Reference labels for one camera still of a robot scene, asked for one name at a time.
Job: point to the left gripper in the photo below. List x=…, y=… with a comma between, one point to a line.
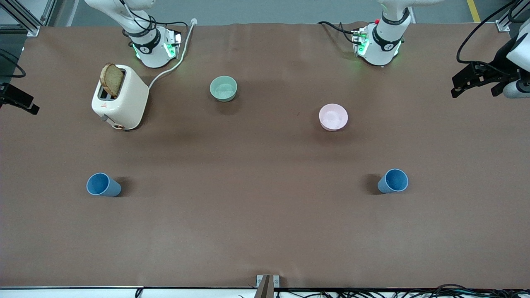
x=499, y=59

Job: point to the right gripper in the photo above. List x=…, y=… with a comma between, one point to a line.
x=12, y=95

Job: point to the blue plastic cup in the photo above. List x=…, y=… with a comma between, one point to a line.
x=393, y=181
x=101, y=185

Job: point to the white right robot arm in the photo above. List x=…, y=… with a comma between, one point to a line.
x=153, y=54

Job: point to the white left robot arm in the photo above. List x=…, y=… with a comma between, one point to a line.
x=385, y=41

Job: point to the brown bread slice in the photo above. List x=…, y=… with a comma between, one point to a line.
x=112, y=80

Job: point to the cream white toaster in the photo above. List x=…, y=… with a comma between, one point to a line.
x=128, y=99

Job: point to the pink bowl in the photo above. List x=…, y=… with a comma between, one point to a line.
x=333, y=116

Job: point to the green bowl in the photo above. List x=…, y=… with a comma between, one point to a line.
x=223, y=88

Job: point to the small aluminium corner bracket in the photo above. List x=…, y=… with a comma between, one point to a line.
x=503, y=25

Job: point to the aluminium frame profile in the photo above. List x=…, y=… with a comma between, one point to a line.
x=25, y=18

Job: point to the metal table edge bracket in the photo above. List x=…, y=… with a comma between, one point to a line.
x=267, y=283

